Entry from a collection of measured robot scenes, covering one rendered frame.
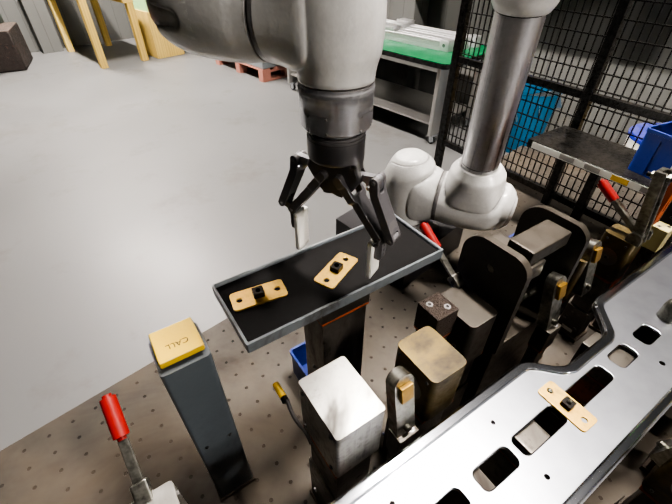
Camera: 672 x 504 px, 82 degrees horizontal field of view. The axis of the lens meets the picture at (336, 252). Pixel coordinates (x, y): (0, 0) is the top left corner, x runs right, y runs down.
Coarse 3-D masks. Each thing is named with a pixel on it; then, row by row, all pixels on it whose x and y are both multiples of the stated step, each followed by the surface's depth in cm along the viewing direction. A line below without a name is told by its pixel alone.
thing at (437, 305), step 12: (432, 300) 67; (444, 300) 67; (420, 312) 67; (432, 312) 65; (444, 312) 65; (456, 312) 66; (420, 324) 69; (432, 324) 66; (444, 324) 66; (444, 336) 69
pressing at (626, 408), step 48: (624, 288) 84; (624, 336) 74; (528, 384) 66; (624, 384) 66; (432, 432) 59; (480, 432) 60; (576, 432) 60; (624, 432) 60; (384, 480) 54; (432, 480) 54; (528, 480) 54; (576, 480) 54
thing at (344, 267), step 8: (336, 256) 67; (344, 256) 67; (328, 264) 65; (336, 264) 64; (344, 264) 65; (352, 264) 65; (320, 272) 63; (328, 272) 63; (336, 272) 63; (344, 272) 63; (320, 280) 62; (336, 280) 62
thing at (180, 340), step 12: (180, 324) 56; (192, 324) 56; (156, 336) 54; (168, 336) 54; (180, 336) 54; (192, 336) 54; (156, 348) 52; (168, 348) 52; (180, 348) 52; (192, 348) 52; (204, 348) 53; (168, 360) 51; (180, 360) 52
